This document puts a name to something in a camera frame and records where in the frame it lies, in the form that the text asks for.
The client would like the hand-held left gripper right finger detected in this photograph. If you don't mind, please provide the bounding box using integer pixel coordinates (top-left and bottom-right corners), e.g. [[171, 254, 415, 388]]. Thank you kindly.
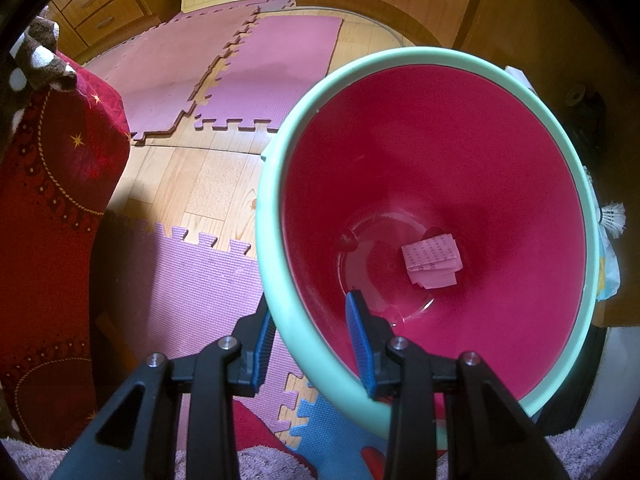
[[345, 289, 571, 480]]

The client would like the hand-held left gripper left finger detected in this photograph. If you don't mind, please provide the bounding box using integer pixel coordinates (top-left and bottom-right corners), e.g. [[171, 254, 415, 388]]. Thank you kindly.
[[50, 297, 276, 480]]

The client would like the red bin with green rim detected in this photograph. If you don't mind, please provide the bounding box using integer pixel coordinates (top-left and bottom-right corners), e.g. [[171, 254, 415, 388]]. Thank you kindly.
[[255, 46, 601, 448]]

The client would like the white and green carton box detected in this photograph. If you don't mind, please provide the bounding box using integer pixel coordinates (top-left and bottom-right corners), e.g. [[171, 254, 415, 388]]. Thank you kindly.
[[505, 65, 538, 98]]

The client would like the blue foam mat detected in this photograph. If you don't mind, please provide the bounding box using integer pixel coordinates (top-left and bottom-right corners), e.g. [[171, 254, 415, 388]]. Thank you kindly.
[[280, 395, 396, 480]]

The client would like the lilac foam mat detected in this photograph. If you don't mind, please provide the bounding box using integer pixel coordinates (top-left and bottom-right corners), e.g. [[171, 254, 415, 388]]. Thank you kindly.
[[97, 222, 321, 411]]

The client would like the folded pink paper piece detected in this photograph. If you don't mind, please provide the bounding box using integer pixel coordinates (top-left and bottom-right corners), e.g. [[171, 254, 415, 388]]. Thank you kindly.
[[401, 232, 463, 290]]

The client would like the fluffy pale purple rug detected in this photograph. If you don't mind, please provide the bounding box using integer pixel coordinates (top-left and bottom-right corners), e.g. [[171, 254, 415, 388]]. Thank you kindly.
[[0, 420, 631, 480]]

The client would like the light blue patterned wrapper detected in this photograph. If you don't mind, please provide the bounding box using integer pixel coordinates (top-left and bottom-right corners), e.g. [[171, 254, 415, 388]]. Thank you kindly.
[[595, 230, 623, 303]]

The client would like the red patterned cushion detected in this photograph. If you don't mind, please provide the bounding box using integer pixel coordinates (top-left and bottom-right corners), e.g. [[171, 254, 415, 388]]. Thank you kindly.
[[0, 52, 132, 453]]

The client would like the white shuttlecock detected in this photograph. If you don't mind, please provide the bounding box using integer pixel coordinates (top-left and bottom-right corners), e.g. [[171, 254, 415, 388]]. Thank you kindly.
[[597, 201, 627, 239]]

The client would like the mauve foam mat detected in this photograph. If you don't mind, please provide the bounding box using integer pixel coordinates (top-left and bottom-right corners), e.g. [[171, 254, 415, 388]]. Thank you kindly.
[[194, 16, 345, 135]]

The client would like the dusty pink foam mat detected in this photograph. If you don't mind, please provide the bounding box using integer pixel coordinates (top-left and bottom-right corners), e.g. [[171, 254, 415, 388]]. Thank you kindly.
[[82, 6, 261, 147]]

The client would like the brown polka dot cloth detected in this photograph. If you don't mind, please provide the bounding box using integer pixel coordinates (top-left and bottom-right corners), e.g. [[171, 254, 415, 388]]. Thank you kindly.
[[7, 16, 77, 92]]

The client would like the round wooden table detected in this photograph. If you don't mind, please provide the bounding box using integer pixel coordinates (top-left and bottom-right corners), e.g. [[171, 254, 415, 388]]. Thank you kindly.
[[452, 0, 636, 111]]

